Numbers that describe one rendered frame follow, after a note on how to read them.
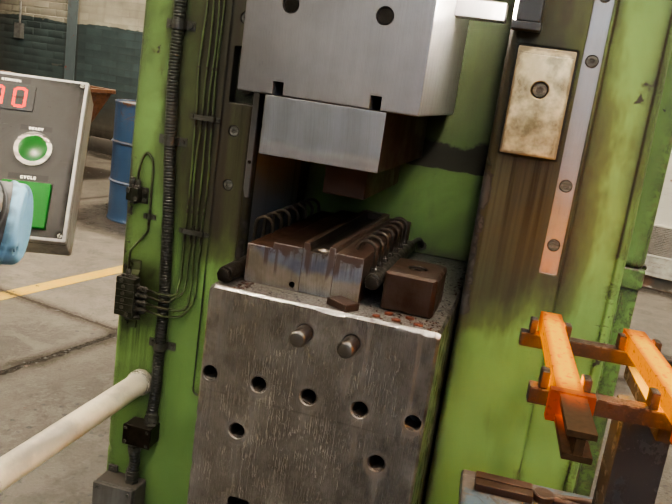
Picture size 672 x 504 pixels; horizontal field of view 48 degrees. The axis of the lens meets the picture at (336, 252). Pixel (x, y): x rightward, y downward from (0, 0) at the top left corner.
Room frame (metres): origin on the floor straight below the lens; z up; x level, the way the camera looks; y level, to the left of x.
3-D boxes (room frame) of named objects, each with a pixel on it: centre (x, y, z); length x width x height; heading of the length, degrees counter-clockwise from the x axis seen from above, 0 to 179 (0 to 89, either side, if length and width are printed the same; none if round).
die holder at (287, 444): (1.41, -0.06, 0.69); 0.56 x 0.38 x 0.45; 166
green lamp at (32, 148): (1.20, 0.50, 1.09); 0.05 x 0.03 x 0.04; 76
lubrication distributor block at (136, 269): (1.42, 0.38, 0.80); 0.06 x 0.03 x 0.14; 76
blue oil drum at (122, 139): (5.76, 1.50, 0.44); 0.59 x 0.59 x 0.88
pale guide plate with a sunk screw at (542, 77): (1.26, -0.29, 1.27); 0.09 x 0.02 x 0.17; 76
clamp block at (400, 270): (1.22, -0.14, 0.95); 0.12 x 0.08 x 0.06; 166
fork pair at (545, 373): (0.92, -0.30, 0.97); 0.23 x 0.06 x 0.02; 171
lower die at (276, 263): (1.41, 0.00, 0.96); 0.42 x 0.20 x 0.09; 166
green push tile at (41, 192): (1.16, 0.49, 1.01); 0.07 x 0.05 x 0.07; 101
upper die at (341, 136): (1.41, 0.00, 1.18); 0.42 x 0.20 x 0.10; 166
